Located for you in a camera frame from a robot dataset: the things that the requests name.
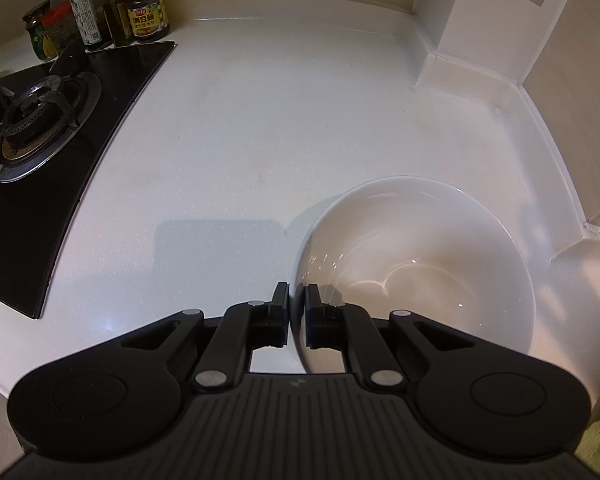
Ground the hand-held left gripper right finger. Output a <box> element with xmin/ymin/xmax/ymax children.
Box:
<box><xmin>304</xmin><ymin>283</ymin><xmax>476</xmax><ymax>389</ymax></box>

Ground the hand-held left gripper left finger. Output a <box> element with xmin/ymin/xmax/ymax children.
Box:
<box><xmin>120</xmin><ymin>281</ymin><xmax>291</xmax><ymax>393</ymax></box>

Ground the white bowl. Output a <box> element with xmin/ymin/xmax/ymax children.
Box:
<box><xmin>291</xmin><ymin>175</ymin><xmax>537</xmax><ymax>376</ymax></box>

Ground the black glass gas stove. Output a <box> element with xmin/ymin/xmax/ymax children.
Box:
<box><xmin>0</xmin><ymin>40</ymin><xmax>177</xmax><ymax>320</ymax></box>

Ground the metal stove burner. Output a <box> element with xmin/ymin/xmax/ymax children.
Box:
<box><xmin>0</xmin><ymin>72</ymin><xmax>103</xmax><ymax>184</ymax></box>

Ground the jar with yellow label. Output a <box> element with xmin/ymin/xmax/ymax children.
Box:
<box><xmin>124</xmin><ymin>0</ymin><xmax>172</xmax><ymax>44</ymax></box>

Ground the dark oil bottle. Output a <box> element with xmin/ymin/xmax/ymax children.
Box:
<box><xmin>97</xmin><ymin>0</ymin><xmax>135</xmax><ymax>47</ymax></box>

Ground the clear bottle with white label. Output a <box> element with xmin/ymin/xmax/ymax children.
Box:
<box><xmin>68</xmin><ymin>0</ymin><xmax>104</xmax><ymax>52</ymax></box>

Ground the jar with red lid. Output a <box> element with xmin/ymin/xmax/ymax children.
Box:
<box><xmin>42</xmin><ymin>2</ymin><xmax>83</xmax><ymax>57</ymax></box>

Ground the dark jar with green label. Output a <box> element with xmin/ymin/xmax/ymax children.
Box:
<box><xmin>22</xmin><ymin>1</ymin><xmax>57</xmax><ymax>62</ymax></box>

